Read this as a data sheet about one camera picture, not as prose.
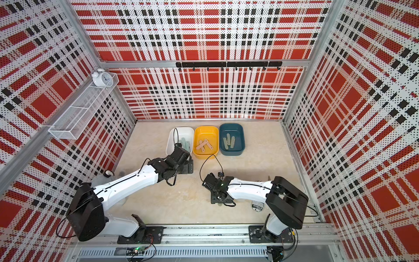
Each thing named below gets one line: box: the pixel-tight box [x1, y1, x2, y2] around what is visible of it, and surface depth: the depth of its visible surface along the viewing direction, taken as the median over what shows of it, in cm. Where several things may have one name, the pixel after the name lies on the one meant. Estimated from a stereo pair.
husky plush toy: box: [103, 169, 115, 178], surface depth 73 cm
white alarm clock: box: [91, 68, 114, 88], surface depth 82 cm
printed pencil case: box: [250, 200, 265, 213], surface depth 81 cm
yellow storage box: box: [192, 125, 220, 160], surface depth 109 cm
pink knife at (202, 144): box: [195, 138, 209, 150], surface depth 107 cm
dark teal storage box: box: [219, 122, 245, 157], surface depth 112 cm
